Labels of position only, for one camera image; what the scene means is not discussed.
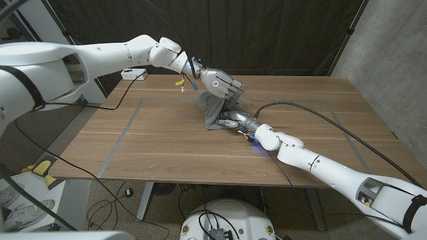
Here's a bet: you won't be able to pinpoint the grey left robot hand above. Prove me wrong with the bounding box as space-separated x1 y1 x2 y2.
198 66 248 101

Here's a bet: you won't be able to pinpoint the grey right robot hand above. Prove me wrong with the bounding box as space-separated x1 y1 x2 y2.
216 109 254 129

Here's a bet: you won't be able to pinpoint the grey fabric shorts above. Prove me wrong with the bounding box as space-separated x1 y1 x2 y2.
193 89 246 131

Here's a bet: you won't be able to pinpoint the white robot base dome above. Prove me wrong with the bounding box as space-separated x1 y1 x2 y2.
179 199 277 240

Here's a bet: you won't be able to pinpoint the white power strip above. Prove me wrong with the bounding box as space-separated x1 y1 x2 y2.
120 68 149 81

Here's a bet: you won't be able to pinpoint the dark round floor fan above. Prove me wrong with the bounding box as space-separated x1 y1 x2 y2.
152 182 177 197

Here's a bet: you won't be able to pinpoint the grey electronics box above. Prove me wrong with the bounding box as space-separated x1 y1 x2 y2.
208 228 234 240

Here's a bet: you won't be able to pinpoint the grey table leg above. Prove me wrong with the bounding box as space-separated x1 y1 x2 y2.
304 188 328 232

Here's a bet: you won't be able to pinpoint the white table leg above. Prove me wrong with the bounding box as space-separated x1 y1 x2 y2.
135 181 156 223

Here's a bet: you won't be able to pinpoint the white low platform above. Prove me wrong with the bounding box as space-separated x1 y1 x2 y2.
0 171 92 232

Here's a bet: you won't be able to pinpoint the yellow and black floor object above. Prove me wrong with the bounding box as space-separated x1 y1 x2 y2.
21 155 66 191

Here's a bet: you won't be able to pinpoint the grey sneaker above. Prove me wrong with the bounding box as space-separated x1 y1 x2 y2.
2 199 56 232
0 183 25 208

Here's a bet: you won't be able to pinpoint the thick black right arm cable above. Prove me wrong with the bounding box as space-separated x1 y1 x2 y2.
253 101 424 188

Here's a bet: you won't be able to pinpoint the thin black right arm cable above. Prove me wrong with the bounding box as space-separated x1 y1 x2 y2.
266 150 296 188

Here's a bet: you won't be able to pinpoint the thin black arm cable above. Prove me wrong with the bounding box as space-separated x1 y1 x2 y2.
13 72 171 239
266 150 296 188

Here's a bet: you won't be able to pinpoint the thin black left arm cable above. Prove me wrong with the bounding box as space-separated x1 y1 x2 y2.
13 72 171 239

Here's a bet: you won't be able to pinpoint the black floor plug cable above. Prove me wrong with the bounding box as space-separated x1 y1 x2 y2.
85 181 135 231

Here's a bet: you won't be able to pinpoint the black door handle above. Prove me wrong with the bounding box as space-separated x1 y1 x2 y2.
5 27 23 41

